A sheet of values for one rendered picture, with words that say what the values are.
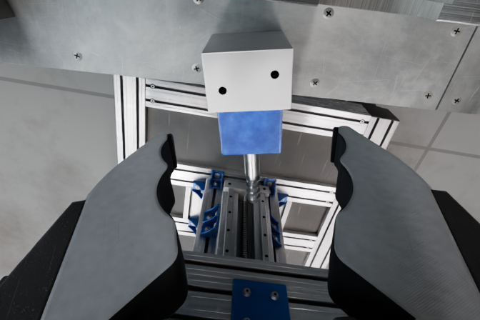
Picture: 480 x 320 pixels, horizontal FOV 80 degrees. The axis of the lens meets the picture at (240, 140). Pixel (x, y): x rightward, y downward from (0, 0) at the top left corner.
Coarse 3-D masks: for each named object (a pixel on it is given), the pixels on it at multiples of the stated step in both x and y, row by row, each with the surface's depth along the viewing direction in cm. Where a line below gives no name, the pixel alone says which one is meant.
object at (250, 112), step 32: (256, 32) 20; (224, 64) 16; (256, 64) 16; (288, 64) 16; (224, 96) 17; (256, 96) 17; (288, 96) 17; (224, 128) 19; (256, 128) 19; (256, 160) 22; (256, 192) 23
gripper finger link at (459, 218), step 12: (432, 192) 8; (444, 192) 8; (444, 204) 7; (456, 204) 7; (444, 216) 7; (456, 216) 7; (468, 216) 7; (456, 228) 7; (468, 228) 7; (456, 240) 6; (468, 240) 6; (468, 252) 6; (468, 264) 6
